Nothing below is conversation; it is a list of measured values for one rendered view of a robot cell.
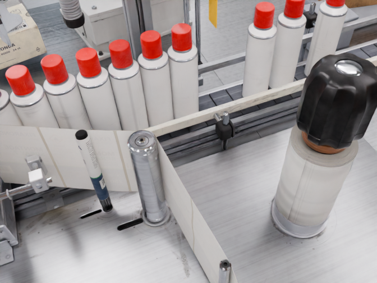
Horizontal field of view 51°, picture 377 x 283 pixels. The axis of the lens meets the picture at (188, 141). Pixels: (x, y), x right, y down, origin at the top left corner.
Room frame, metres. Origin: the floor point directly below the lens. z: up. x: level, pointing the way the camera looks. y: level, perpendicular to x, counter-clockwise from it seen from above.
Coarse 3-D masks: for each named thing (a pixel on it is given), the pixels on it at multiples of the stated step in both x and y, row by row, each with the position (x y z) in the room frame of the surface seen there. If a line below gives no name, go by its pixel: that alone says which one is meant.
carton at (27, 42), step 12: (12, 12) 0.89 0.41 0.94; (24, 12) 0.88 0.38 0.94; (24, 24) 0.83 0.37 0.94; (12, 36) 0.79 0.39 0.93; (24, 36) 0.81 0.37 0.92; (36, 36) 0.82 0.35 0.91; (0, 48) 0.78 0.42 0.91; (12, 48) 0.79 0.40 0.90; (24, 48) 0.80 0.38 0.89; (36, 48) 0.81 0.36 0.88; (0, 60) 0.77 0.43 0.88; (12, 60) 0.78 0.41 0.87; (24, 60) 0.79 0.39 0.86
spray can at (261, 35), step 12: (264, 12) 0.59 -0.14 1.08; (252, 24) 0.61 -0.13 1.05; (264, 24) 0.59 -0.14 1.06; (252, 36) 0.59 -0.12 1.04; (264, 36) 0.58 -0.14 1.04; (252, 48) 0.59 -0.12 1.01; (264, 48) 0.58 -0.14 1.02; (252, 60) 0.59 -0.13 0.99; (264, 60) 0.58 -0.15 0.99; (252, 72) 0.59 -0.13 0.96; (264, 72) 0.58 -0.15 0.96; (252, 84) 0.58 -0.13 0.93; (264, 84) 0.59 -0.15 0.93
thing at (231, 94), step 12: (360, 48) 0.75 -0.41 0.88; (372, 48) 0.75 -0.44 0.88; (300, 72) 0.67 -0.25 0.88; (240, 84) 0.65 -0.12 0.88; (204, 96) 0.61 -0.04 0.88; (216, 96) 0.61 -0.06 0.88; (228, 96) 0.61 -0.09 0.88; (240, 96) 0.61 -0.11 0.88; (288, 96) 0.60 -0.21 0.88; (300, 96) 0.60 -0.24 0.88; (204, 108) 0.58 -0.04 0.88; (252, 108) 0.57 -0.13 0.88; (180, 132) 0.52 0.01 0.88
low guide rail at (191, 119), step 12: (372, 60) 0.66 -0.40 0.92; (288, 84) 0.60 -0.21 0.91; (300, 84) 0.60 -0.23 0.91; (252, 96) 0.57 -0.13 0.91; (264, 96) 0.57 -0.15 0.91; (276, 96) 0.58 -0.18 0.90; (216, 108) 0.54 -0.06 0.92; (228, 108) 0.54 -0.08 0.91; (240, 108) 0.55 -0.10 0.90; (180, 120) 0.51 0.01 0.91; (192, 120) 0.52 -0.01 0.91; (204, 120) 0.53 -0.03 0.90; (156, 132) 0.49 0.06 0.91; (168, 132) 0.50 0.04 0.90
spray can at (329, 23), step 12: (336, 0) 0.65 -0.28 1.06; (324, 12) 0.65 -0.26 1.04; (336, 12) 0.64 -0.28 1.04; (324, 24) 0.65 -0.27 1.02; (336, 24) 0.64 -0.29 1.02; (312, 36) 0.67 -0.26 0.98; (324, 36) 0.64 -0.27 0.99; (336, 36) 0.64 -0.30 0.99; (312, 48) 0.66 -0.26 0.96; (324, 48) 0.64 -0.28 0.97; (312, 60) 0.65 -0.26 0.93
